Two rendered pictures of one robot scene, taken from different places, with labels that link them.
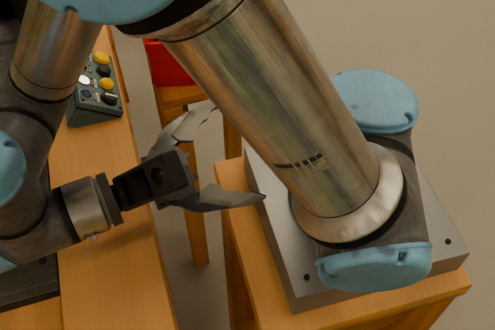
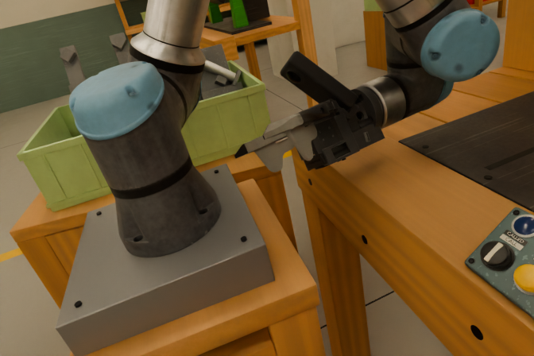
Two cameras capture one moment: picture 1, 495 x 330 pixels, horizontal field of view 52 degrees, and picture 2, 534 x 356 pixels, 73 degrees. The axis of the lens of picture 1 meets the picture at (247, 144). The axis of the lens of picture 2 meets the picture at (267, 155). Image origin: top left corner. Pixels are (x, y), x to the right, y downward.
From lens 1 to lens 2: 0.94 m
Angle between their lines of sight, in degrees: 102
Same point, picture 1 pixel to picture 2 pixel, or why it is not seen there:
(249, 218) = (266, 236)
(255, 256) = (261, 212)
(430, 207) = (92, 234)
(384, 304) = not seen: hidden behind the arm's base
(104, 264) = (373, 155)
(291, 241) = (223, 185)
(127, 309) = not seen: hidden behind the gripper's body
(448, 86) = not seen: outside the picture
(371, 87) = (106, 82)
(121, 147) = (431, 229)
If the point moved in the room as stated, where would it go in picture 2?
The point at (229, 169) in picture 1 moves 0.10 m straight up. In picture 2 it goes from (294, 279) to (280, 219)
